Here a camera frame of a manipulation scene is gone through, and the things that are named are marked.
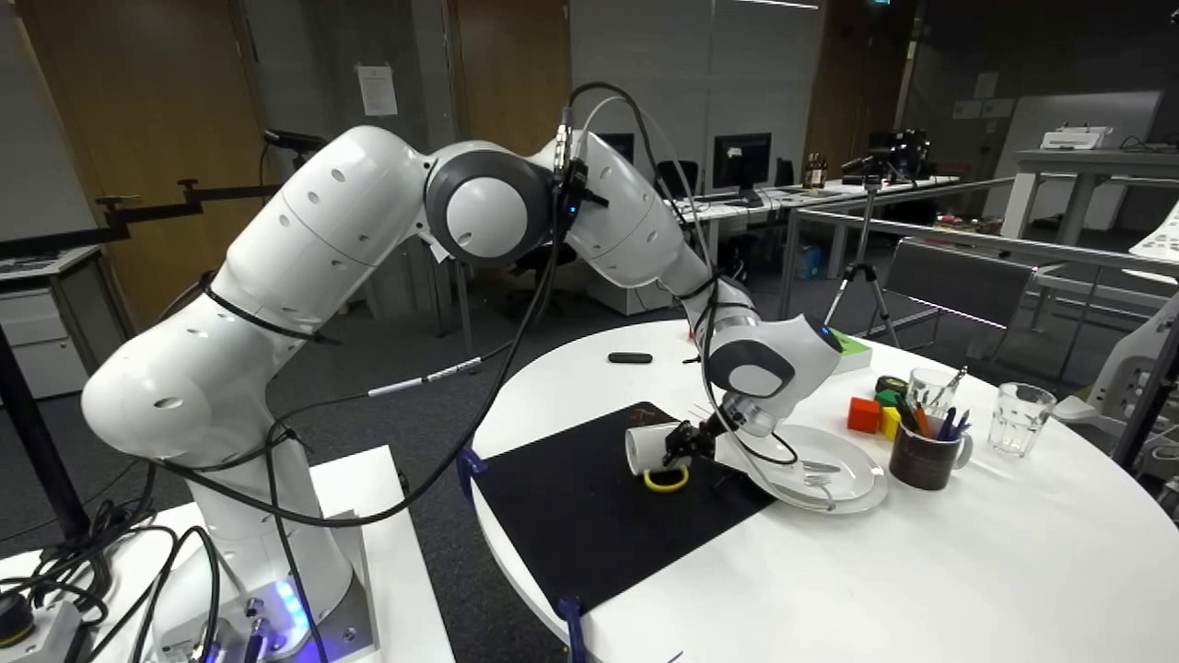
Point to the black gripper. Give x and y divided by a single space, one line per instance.
719 435

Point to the white mug yellow inside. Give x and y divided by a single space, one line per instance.
646 447

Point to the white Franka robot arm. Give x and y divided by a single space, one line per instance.
317 234

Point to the black table mat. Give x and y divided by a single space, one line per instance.
590 519

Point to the silver knife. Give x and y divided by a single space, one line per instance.
821 466

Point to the silver fork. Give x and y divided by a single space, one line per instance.
827 484

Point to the white plate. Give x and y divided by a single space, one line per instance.
848 484

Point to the orange-red cube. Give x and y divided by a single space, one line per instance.
864 413

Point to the green book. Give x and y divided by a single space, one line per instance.
854 350

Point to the blue clamp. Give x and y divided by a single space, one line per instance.
572 624
468 466

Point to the yellow cube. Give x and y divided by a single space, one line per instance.
892 426

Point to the green cube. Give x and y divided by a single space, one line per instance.
892 391

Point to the black pen cup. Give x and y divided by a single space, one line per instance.
924 462

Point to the white pen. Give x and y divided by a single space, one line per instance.
949 391

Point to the blue pen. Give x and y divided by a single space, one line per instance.
955 426

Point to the round white table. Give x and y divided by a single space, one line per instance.
924 577

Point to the black computer monitor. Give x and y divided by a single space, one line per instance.
742 161

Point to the long white desk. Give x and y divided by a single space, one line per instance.
859 191

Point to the grey chair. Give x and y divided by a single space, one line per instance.
960 283

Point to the clear drinking glass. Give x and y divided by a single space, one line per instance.
1019 422

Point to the white paper notice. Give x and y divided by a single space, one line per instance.
376 89

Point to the grey high table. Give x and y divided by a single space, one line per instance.
1091 162

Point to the white flat box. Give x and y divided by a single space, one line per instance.
1076 139

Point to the grey drawer cabinet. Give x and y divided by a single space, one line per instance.
51 350

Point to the white power strip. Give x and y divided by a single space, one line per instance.
37 630

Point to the camera tripod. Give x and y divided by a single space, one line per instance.
864 277

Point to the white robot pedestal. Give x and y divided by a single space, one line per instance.
391 577

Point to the black camera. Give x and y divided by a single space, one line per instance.
891 154

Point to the grey metal frame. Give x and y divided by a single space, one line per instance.
971 230

